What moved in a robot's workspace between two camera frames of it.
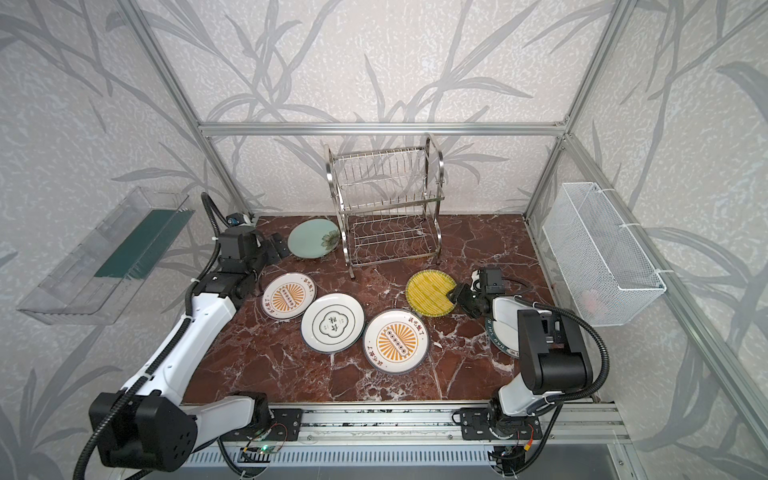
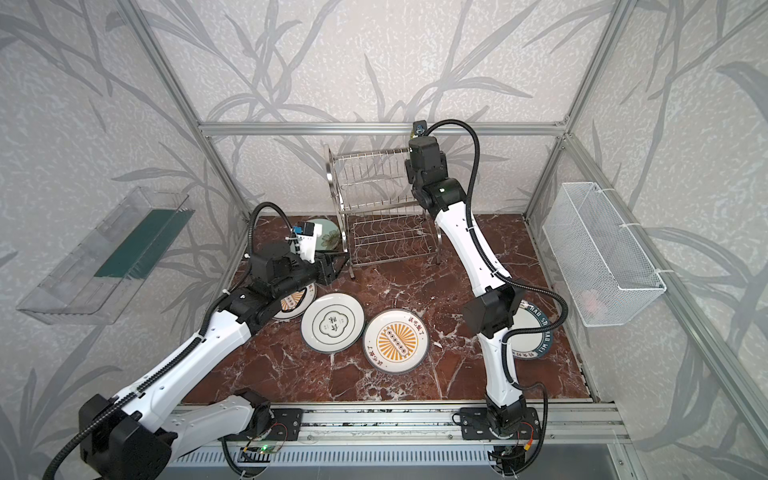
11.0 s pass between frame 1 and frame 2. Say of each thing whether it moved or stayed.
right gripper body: moved
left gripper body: moved
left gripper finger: moved
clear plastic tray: stayed
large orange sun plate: stayed
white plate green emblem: stayed
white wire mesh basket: stayed
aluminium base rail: stayed
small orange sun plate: stayed
